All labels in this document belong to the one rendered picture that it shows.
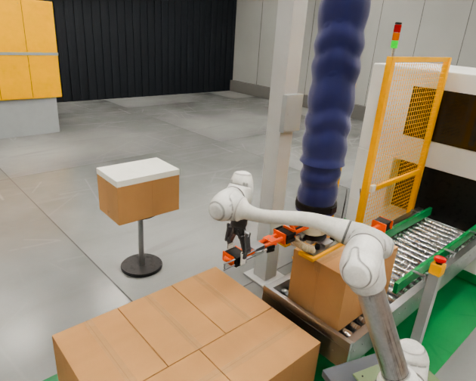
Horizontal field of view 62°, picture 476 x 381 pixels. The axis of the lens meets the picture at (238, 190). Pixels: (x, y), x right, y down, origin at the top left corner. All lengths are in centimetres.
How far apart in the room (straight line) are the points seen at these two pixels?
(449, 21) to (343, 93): 945
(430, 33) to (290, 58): 847
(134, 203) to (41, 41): 575
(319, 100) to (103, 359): 175
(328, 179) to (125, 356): 144
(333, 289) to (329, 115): 106
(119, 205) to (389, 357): 245
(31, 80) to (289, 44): 637
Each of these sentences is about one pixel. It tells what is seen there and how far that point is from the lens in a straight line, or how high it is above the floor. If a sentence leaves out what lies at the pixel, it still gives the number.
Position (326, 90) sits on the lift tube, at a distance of 196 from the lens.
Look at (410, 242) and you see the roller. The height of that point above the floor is 55.
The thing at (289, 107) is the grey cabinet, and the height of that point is 167.
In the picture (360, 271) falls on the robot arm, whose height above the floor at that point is 151.
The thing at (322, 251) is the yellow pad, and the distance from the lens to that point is 222.
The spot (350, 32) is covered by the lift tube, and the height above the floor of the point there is 224.
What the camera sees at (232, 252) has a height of 126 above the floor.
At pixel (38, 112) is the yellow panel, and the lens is 893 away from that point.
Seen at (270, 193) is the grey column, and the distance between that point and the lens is 347.
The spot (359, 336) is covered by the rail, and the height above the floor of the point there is 60.
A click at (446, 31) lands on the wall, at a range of 1136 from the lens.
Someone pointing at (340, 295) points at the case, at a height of 81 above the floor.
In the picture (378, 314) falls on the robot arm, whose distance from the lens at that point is 155.
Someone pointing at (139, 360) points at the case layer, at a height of 54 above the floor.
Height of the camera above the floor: 222
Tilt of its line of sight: 22 degrees down
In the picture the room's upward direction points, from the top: 4 degrees clockwise
